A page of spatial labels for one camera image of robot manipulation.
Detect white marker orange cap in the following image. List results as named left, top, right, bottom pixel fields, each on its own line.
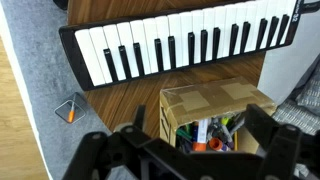
left=192, top=118, right=210, bottom=153

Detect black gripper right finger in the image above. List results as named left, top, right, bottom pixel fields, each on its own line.
left=245, top=103, right=320, bottom=180

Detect taped cardboard box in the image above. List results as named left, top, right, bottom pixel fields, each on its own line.
left=159, top=76, right=278, bottom=155

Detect black keyboard cable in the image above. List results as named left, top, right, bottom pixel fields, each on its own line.
left=297, top=0, right=320, bottom=15

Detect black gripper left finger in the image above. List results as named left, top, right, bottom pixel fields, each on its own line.
left=61, top=105, right=158, bottom=180

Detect black piano keyboard white keys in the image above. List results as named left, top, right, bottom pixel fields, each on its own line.
left=58, top=0, right=303, bottom=92

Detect yellow highlighter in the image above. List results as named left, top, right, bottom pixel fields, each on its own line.
left=220, top=115, right=232, bottom=127

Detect blue grey crumpled blanket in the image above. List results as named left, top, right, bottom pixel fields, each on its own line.
left=271, top=59, right=320, bottom=136

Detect orange marker in glass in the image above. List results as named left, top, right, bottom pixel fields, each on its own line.
left=67, top=101, right=76, bottom=124

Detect grey rug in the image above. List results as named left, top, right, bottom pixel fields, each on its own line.
left=0, top=0, right=134, bottom=180

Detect orange capped marker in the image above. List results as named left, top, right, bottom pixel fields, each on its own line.
left=208, top=136, right=232, bottom=153

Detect green marker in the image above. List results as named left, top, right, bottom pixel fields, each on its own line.
left=175, top=127, right=193, bottom=142

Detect wooden side table black legs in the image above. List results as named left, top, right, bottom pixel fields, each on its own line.
left=67, top=0, right=266, bottom=141

